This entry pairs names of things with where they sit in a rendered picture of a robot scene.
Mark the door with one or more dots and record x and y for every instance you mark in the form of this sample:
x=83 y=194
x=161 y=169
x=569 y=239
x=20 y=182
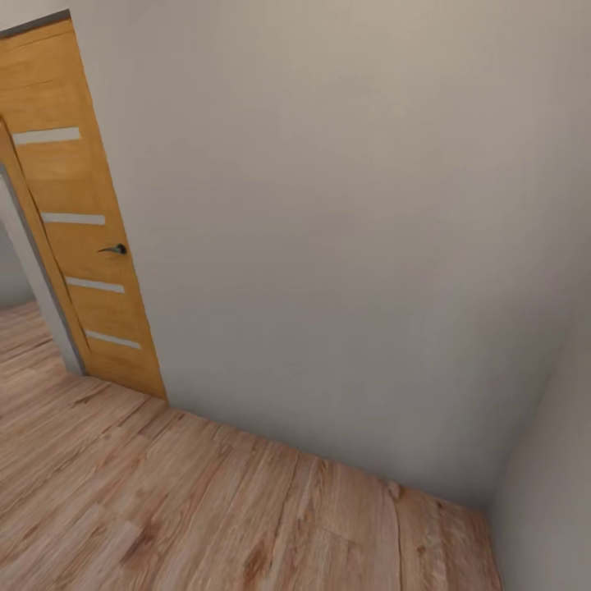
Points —
x=53 y=150

